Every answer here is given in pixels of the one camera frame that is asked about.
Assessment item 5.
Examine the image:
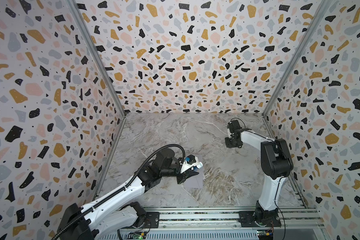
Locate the pale lilac envelope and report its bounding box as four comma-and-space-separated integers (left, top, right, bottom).
184, 156, 204, 189

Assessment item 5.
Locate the blue white glue stick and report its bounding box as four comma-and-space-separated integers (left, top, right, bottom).
191, 162, 203, 170

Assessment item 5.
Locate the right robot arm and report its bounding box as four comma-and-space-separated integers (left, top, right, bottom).
225, 118, 294, 226

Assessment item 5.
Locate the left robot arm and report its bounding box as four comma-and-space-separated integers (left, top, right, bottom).
52, 144, 203, 240

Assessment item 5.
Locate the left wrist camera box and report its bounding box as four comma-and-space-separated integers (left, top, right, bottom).
180, 155, 199, 174

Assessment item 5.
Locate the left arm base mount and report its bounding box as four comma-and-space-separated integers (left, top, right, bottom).
132, 212, 160, 229

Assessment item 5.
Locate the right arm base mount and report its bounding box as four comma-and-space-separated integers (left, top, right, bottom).
239, 209, 282, 228

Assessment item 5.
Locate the black corrugated cable conduit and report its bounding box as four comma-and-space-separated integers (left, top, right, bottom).
50, 143, 186, 240

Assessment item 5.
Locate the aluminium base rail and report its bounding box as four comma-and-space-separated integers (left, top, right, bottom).
74, 206, 328, 240

